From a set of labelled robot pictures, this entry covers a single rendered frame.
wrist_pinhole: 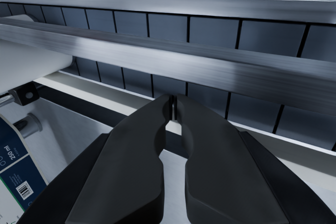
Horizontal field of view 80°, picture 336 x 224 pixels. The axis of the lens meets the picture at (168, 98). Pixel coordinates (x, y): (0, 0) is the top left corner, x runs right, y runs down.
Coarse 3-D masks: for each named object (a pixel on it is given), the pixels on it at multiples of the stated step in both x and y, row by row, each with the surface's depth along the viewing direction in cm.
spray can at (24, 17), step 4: (8, 16) 24; (12, 16) 24; (16, 16) 24; (20, 16) 24; (24, 16) 25; (28, 16) 25; (32, 16) 25; (28, 20) 24; (32, 20) 25; (36, 20) 25
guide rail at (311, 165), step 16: (48, 80) 24; (64, 80) 23; (80, 80) 23; (80, 96) 22; (96, 96) 20; (112, 96) 20; (128, 96) 20; (128, 112) 19; (176, 128) 16; (240, 128) 15; (272, 144) 14; (288, 144) 14; (288, 160) 13; (304, 160) 12; (320, 160) 12; (304, 176) 12; (320, 176) 12
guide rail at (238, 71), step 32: (0, 32) 14; (32, 32) 12; (64, 32) 11; (96, 32) 10; (128, 64) 9; (160, 64) 8; (192, 64) 7; (224, 64) 7; (256, 64) 6; (288, 64) 6; (320, 64) 6; (256, 96) 7; (288, 96) 6; (320, 96) 6
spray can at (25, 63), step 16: (0, 48) 18; (16, 48) 19; (32, 48) 20; (0, 64) 18; (16, 64) 19; (32, 64) 20; (48, 64) 22; (64, 64) 24; (0, 80) 18; (16, 80) 20
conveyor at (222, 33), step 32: (128, 32) 19; (160, 32) 17; (192, 32) 16; (224, 32) 14; (256, 32) 13; (288, 32) 12; (320, 32) 12; (96, 64) 23; (192, 96) 18; (224, 96) 17; (256, 128) 17; (288, 128) 15; (320, 128) 14
